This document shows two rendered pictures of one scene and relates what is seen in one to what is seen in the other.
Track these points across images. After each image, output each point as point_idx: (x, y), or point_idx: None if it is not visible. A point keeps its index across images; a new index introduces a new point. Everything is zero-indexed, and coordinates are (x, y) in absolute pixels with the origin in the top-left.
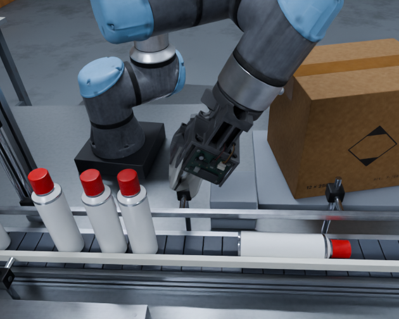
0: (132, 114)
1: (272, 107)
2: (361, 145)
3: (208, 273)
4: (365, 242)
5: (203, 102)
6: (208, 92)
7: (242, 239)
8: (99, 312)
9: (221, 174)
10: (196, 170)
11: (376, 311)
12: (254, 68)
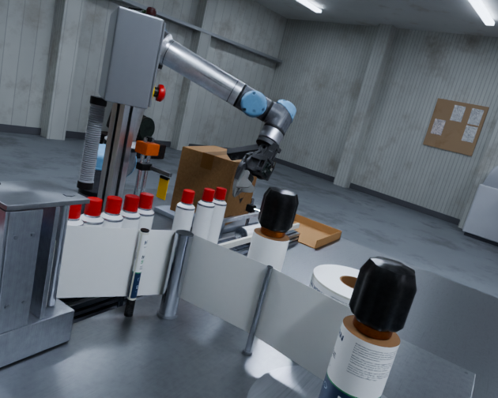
0: None
1: (179, 182)
2: None
3: (241, 249)
4: None
5: (235, 152)
6: (235, 148)
7: (245, 228)
8: None
9: (269, 174)
10: (265, 171)
11: (288, 251)
12: (281, 129)
